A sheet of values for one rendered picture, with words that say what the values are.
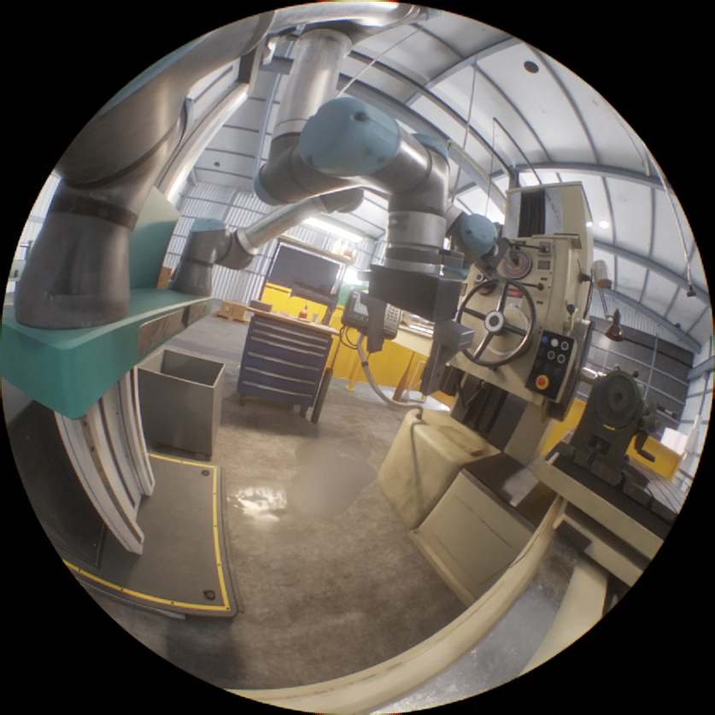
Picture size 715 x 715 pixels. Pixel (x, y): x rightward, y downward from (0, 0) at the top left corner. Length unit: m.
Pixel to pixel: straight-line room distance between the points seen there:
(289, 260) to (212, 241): 1.80
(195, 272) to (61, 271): 0.50
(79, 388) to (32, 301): 0.08
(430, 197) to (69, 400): 0.37
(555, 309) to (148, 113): 1.14
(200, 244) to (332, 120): 0.55
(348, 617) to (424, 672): 0.76
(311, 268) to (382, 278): 2.15
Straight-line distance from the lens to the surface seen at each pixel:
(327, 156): 0.18
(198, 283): 0.67
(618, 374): 0.90
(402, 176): 0.22
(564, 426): 3.41
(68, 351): 0.19
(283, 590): 1.16
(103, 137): 0.16
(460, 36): 7.58
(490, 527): 1.22
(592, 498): 0.87
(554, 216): 2.26
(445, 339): 0.24
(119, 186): 0.24
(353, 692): 0.44
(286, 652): 1.12
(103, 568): 0.94
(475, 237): 0.43
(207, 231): 0.68
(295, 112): 0.33
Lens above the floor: 1.11
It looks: 9 degrees down
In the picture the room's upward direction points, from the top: 19 degrees clockwise
